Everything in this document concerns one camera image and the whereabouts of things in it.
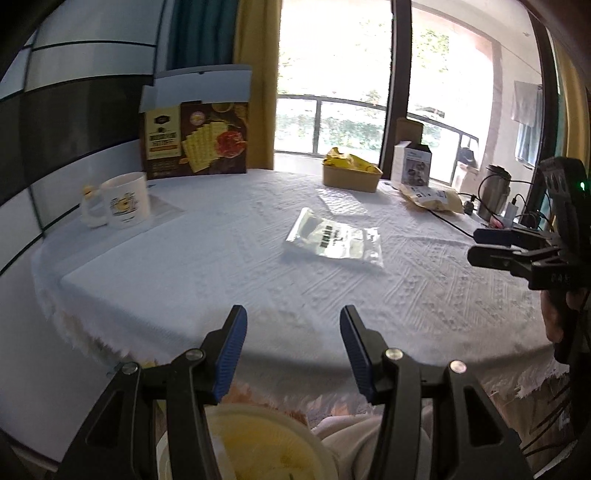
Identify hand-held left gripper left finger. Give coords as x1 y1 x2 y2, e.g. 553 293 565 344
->
58 305 249 480

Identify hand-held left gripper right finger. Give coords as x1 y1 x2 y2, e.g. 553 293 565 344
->
339 305 532 480

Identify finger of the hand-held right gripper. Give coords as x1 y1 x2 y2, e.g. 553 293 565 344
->
473 227 555 247
467 244 555 278

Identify white printed plastic socks bag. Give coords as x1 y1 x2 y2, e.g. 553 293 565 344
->
283 207 385 271

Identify person's right hand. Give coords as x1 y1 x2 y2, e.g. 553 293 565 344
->
542 291 578 363

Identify steel thermos flask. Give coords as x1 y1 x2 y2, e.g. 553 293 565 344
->
477 164 512 222

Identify orange fluffy cloth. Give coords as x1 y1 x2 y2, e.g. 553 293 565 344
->
226 383 308 422

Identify brown padded envelope white label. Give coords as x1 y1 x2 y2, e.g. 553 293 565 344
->
399 184 465 214

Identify white textured tablecloth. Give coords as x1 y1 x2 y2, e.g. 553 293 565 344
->
30 168 568 402

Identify hanging grey towel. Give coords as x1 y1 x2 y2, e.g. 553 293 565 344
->
512 80 543 164

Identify yellow curtain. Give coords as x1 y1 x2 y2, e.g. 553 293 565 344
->
554 46 591 162
233 0 283 169

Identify small white photo box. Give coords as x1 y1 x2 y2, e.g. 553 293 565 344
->
392 141 434 188

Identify plain brown cardboard box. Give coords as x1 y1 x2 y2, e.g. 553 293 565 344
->
396 117 424 148

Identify tan tray with yellow packets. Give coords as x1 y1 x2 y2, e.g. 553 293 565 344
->
322 162 384 193

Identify yellow snack wrapper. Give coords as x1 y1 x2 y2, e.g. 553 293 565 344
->
322 147 382 175

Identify white mug with yellow print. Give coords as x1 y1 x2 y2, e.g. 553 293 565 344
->
81 172 152 230

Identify balcony metal railing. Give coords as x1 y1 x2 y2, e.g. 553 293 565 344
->
274 95 481 158

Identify dark cracker box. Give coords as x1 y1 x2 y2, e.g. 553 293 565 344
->
139 66 254 181

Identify teal curtain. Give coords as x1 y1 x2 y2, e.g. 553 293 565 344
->
168 0 241 72

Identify black power cable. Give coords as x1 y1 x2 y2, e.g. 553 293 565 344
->
429 210 478 240

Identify dark window frame post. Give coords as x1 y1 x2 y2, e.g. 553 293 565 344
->
390 0 411 171

